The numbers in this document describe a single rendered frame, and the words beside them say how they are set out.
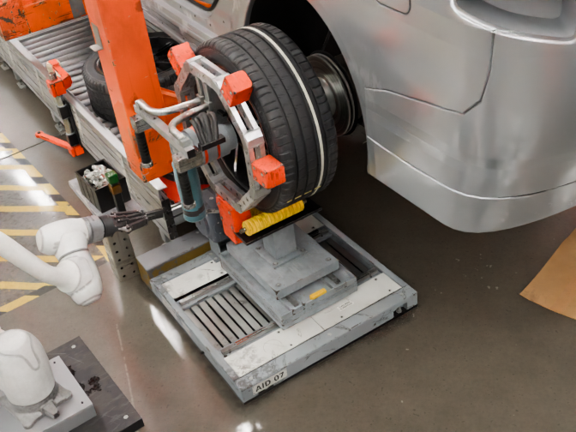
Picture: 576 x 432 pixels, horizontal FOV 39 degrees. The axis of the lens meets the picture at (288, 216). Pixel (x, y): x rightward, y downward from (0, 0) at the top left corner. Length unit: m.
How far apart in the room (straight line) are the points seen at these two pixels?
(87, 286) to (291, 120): 0.84
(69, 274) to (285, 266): 1.01
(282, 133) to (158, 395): 1.15
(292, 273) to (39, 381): 1.10
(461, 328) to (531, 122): 1.25
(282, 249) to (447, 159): 1.07
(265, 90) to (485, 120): 0.77
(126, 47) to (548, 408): 1.99
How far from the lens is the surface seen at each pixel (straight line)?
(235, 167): 3.13
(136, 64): 3.15
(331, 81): 2.99
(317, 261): 3.26
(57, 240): 2.66
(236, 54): 2.74
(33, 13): 5.05
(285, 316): 3.14
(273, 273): 3.23
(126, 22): 3.08
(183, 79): 2.96
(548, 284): 3.49
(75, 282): 2.60
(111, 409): 2.79
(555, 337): 3.29
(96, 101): 4.40
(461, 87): 2.25
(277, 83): 2.68
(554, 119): 2.26
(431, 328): 3.28
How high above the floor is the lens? 2.32
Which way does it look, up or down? 36 degrees down
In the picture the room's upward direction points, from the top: 8 degrees counter-clockwise
